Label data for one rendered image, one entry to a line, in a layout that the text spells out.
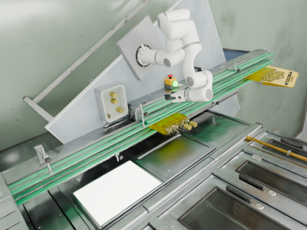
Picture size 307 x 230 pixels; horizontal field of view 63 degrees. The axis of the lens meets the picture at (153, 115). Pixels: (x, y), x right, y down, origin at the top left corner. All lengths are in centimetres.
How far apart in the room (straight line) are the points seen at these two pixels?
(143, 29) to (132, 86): 40
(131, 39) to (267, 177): 119
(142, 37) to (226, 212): 119
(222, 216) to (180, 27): 94
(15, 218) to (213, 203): 91
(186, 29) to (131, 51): 56
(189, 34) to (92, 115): 82
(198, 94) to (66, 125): 84
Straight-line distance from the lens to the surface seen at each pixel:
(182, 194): 143
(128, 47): 169
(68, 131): 164
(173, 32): 123
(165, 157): 165
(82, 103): 162
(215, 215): 136
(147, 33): 179
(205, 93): 122
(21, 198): 152
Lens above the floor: 216
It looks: 45 degrees down
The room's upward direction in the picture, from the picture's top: 113 degrees clockwise
